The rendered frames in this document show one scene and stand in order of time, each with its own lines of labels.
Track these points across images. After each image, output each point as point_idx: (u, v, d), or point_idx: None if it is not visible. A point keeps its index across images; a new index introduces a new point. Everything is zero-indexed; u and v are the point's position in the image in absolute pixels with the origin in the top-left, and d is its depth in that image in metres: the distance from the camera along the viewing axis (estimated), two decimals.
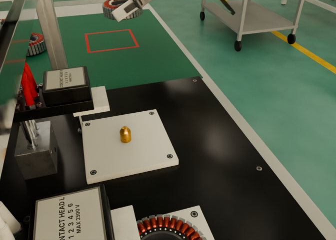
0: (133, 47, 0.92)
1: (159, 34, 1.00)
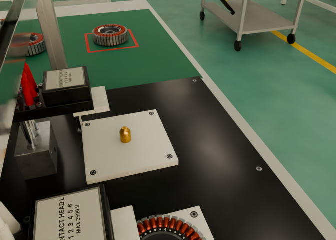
0: (133, 47, 0.92)
1: (159, 34, 1.00)
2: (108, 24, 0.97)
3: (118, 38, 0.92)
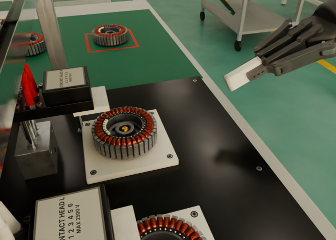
0: (133, 47, 0.92)
1: (159, 34, 1.00)
2: (108, 24, 0.97)
3: (118, 38, 0.92)
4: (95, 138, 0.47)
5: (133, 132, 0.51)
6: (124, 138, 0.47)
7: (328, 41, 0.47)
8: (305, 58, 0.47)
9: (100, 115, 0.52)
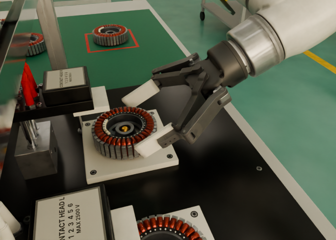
0: (133, 47, 0.92)
1: (159, 34, 1.00)
2: (108, 24, 0.97)
3: (118, 38, 0.92)
4: (95, 138, 0.47)
5: (133, 132, 0.51)
6: (124, 138, 0.47)
7: (217, 89, 0.45)
8: (208, 113, 0.43)
9: (100, 115, 0.52)
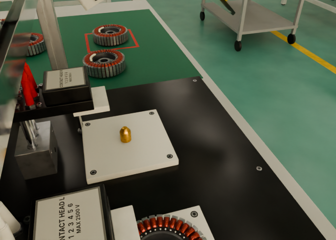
0: (133, 47, 0.92)
1: (159, 34, 1.00)
2: (108, 24, 0.97)
3: (118, 38, 0.92)
4: (82, 61, 0.77)
5: None
6: (98, 63, 0.75)
7: None
8: None
9: (93, 51, 0.81)
